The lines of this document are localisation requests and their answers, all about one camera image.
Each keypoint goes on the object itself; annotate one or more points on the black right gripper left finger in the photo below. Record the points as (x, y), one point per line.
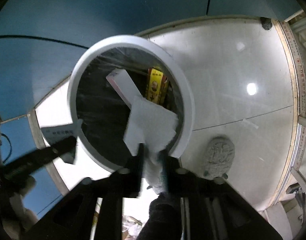
(123, 183)

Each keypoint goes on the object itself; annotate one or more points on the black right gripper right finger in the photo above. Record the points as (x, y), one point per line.
(170, 183)

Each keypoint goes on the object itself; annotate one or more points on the grey torn paper piece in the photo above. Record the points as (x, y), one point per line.
(155, 127)

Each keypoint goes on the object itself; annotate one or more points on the white paper scrap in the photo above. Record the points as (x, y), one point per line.
(54, 134)

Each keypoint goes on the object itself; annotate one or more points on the yellow maroon seasoning box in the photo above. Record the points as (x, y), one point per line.
(157, 86)

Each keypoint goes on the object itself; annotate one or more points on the white medicine box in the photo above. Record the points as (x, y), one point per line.
(122, 83)

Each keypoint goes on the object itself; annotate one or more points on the grey slipper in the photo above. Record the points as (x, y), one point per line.
(220, 153)

